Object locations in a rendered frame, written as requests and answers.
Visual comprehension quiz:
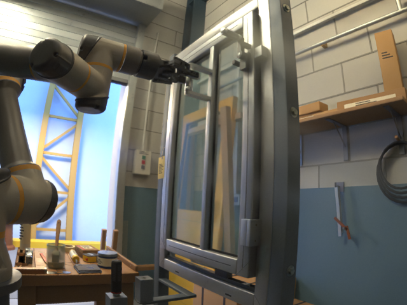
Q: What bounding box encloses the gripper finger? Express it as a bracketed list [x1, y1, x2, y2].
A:
[170, 55, 193, 71]
[170, 67, 200, 84]

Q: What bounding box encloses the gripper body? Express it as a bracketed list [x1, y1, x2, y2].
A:
[141, 50, 174, 85]

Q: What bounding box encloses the grey sash latch handle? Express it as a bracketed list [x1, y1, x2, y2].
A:
[184, 77, 213, 103]

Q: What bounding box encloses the grey sash hinge block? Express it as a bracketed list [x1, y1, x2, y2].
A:
[234, 40, 272, 71]
[239, 217, 261, 249]

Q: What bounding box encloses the grey glazed window sash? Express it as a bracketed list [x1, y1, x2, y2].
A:
[160, 26, 262, 279]

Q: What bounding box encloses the grey friction stay bar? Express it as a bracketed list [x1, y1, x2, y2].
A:
[163, 257, 255, 288]

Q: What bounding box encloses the blue flat pad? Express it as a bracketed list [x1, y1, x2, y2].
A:
[73, 263, 103, 275]

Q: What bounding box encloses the dark blue steel column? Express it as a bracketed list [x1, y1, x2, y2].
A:
[181, 0, 206, 55]

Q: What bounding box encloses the white push-button control box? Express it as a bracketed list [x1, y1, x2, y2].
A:
[132, 149, 152, 176]

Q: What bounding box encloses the small brown cardboard box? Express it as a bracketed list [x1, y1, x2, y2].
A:
[298, 101, 329, 116]

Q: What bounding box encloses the flat labelled cardboard box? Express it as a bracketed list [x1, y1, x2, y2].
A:
[336, 91, 398, 111]

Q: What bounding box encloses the brown box with red label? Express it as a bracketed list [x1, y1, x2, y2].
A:
[74, 243, 100, 259]

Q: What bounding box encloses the tall upright cardboard box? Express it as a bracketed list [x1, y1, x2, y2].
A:
[374, 29, 397, 96]

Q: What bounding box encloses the white round tin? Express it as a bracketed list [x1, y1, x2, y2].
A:
[96, 249, 119, 269]

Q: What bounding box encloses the steel ruler on hook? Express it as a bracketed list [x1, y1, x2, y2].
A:
[333, 181, 346, 238]

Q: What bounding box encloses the green-filled glass jar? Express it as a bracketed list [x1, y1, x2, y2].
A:
[46, 242, 66, 271]

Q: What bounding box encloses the grey square block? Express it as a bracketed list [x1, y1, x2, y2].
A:
[134, 275, 156, 305]

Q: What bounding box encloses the wooden tray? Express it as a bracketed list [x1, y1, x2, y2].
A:
[13, 247, 49, 275]

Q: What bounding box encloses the wooden work table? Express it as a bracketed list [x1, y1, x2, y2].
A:
[11, 240, 141, 305]

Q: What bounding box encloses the grey window outer frame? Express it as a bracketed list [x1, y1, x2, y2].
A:
[152, 0, 301, 305]

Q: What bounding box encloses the large bright wall window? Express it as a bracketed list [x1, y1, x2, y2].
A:
[11, 78, 129, 242]

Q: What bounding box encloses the grey wall pipe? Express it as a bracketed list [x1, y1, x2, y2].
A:
[293, 0, 407, 55]

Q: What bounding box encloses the wooden wall shelf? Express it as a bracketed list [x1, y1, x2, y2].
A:
[298, 86, 407, 162]

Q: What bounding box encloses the wooden-handled brush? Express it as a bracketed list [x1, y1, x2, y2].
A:
[52, 219, 63, 262]

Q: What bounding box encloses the black ribbed handle post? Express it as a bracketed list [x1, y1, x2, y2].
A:
[104, 259, 128, 305]

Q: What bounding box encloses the grey metal foot bracket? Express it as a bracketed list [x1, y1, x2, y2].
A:
[152, 277, 197, 302]

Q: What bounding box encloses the dark coiled cable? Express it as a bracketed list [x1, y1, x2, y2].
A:
[376, 139, 407, 203]

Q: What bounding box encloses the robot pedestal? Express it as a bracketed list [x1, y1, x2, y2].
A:
[0, 280, 23, 305]

